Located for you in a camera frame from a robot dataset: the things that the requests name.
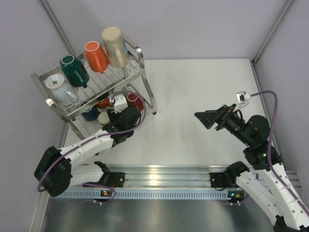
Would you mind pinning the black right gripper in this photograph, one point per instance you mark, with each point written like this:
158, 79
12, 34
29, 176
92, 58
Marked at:
220, 115

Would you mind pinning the red cup white interior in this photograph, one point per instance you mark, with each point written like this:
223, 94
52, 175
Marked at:
135, 101

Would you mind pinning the small tumbler cork band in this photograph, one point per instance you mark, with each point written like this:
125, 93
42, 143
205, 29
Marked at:
103, 118

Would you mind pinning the orange black round mug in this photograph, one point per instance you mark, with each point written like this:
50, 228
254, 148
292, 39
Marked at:
105, 103

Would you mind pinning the tall beige floral mug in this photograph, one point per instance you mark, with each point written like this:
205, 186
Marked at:
116, 50

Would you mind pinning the dark blue speckled mug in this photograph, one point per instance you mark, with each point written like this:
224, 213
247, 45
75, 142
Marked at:
91, 114

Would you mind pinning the dark green mug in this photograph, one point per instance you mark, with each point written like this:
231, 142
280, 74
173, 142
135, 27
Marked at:
74, 71

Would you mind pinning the light blue mug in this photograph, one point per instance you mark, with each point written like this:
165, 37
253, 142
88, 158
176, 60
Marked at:
62, 91

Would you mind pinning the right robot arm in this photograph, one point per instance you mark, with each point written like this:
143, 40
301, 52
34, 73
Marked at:
270, 186

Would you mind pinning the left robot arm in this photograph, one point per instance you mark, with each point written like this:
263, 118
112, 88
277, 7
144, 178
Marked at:
65, 167

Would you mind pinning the stainless steel dish rack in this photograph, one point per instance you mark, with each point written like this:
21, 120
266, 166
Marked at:
113, 79

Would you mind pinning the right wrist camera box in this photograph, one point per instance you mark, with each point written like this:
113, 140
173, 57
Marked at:
243, 99

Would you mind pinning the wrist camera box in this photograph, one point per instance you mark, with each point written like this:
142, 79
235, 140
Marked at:
119, 103
243, 99

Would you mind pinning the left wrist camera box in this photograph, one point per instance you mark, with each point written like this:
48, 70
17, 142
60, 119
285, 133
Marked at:
119, 103

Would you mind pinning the aluminium mounting rail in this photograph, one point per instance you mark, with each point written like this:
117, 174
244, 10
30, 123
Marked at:
137, 176

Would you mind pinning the slotted cable duct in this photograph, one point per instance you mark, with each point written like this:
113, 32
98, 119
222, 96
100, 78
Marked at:
146, 194

